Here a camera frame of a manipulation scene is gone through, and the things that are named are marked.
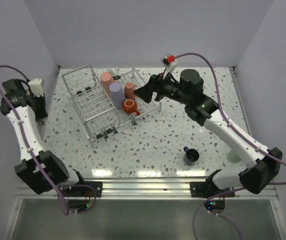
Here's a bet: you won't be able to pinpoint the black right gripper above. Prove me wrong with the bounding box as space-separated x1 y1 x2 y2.
133 68 191 106

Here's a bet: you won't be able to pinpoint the pink textured mug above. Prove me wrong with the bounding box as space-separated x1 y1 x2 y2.
124 81 138 100

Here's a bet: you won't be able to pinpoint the dark blue glazed mug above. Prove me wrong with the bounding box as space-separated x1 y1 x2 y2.
183 146 200 166

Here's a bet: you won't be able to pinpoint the light green tumbler cup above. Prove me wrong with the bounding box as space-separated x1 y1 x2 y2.
227 150 242 164

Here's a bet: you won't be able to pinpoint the grey beige mug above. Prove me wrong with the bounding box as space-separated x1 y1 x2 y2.
37 120 45 126

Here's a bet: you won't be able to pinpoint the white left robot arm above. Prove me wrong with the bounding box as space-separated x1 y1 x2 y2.
0 78 87 197

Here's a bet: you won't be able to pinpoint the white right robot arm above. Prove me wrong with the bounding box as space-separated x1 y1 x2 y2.
134 69 283 198

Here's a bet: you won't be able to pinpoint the orange red mug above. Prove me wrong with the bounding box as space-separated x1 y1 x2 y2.
122 98 141 116

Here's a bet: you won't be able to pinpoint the lilac tumbler cup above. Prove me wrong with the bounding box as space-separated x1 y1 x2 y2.
109 82 126 109

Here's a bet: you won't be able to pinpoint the pink tumbler cup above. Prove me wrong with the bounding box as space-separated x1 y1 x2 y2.
100 72 115 96

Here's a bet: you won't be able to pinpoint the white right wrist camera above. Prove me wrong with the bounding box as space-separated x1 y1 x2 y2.
160 54 178 76

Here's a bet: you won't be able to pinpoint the metal wire dish rack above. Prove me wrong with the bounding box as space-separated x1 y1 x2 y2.
61 64 162 144

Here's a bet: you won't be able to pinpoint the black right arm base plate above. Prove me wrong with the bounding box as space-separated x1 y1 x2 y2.
189 181 235 199

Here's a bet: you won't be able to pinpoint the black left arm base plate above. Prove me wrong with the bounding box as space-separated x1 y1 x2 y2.
60 181 103 198

